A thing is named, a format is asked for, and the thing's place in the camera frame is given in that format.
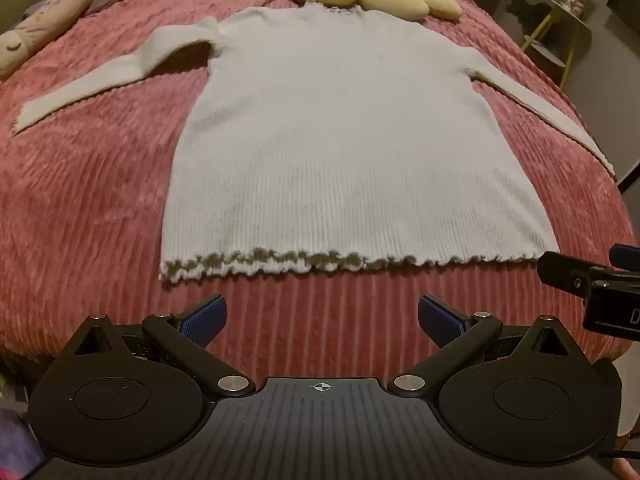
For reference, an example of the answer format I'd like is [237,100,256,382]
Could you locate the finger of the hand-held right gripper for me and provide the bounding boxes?
[538,251,608,303]
[609,243,640,273]

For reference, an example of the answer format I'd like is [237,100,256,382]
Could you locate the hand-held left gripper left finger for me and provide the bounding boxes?
[59,294,257,397]

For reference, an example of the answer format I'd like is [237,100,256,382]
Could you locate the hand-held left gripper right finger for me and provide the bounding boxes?
[392,294,581,397]

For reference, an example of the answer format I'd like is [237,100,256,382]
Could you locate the white ribbed sweater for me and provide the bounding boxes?
[14,1,619,283]

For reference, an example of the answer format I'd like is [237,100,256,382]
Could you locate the purple patterned cloth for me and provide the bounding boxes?
[0,357,47,480]

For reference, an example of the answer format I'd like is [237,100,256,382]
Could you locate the yellow-green side table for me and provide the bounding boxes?
[520,0,594,95]

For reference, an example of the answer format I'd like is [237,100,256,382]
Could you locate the small pink trinkets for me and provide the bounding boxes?
[549,0,587,17]

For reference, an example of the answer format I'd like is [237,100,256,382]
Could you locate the dark plush toy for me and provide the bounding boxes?
[506,0,545,24]

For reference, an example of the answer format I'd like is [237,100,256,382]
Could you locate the long beige plush pillow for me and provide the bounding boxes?
[0,0,147,81]

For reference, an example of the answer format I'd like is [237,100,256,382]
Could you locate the pink corduroy blanket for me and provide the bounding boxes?
[0,0,638,371]

